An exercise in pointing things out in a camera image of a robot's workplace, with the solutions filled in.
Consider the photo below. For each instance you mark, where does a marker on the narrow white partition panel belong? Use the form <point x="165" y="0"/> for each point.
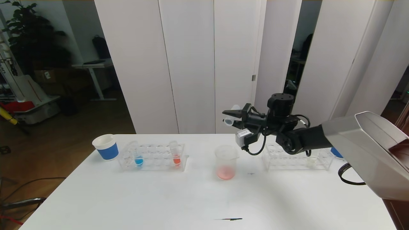
<point x="274" y="64"/>

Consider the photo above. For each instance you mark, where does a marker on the cardboard box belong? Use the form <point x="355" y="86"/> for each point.
<point x="48" y="76"/>

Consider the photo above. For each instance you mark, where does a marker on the metal chair leg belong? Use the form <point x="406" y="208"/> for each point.
<point x="28" y="202"/>

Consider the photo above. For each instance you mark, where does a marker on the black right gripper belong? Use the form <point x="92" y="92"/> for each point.
<point x="246" y="114"/>

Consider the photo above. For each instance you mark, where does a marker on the test tube with red pigment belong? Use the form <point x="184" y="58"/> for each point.
<point x="227" y="121"/>
<point x="176" y="160"/>

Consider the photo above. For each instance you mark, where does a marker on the test tube with blue pigment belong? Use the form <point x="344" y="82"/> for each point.
<point x="138" y="161"/>

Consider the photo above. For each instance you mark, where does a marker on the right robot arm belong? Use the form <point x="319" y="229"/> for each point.
<point x="367" y="143"/>

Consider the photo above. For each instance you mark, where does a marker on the blue white paper cup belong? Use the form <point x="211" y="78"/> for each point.
<point x="336" y="153"/>
<point x="108" y="151"/>

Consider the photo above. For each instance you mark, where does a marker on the black backpack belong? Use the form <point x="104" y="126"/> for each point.
<point x="101" y="47"/>

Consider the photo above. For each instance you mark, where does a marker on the white machine with base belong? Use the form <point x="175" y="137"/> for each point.
<point x="28" y="95"/>

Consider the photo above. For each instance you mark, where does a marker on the test tube with pale yellow pigment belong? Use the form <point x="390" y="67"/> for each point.
<point x="311" y="163"/>

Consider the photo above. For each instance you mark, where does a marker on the clear plastic beaker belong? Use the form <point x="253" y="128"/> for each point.
<point x="226" y="171"/>

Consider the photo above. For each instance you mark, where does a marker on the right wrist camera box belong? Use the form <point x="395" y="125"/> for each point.
<point x="243" y="138"/>

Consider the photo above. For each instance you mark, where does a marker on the clear acrylic test tube rack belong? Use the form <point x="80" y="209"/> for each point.
<point x="287" y="162"/>
<point x="156" y="159"/>

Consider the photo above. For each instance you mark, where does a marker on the white office desk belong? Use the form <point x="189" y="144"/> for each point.
<point x="94" y="67"/>

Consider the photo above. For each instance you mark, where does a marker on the black floor outlet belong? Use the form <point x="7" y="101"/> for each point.
<point x="5" y="150"/>

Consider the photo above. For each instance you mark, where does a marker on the dark green potted plant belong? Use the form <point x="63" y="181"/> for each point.
<point x="35" y="41"/>

